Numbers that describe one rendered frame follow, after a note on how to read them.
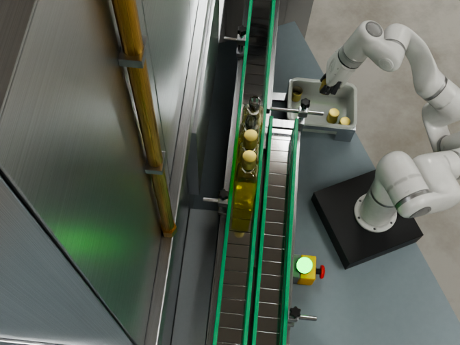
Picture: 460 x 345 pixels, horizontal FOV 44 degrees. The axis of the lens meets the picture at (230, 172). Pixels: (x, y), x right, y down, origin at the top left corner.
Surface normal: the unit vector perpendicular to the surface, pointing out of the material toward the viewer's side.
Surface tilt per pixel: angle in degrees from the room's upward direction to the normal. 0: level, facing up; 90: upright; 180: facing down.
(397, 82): 0
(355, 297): 0
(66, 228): 90
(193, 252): 0
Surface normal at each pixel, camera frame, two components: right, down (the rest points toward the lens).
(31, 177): 1.00, 0.10
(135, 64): -0.10, 0.90
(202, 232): 0.03, -0.43
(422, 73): -0.87, -0.18
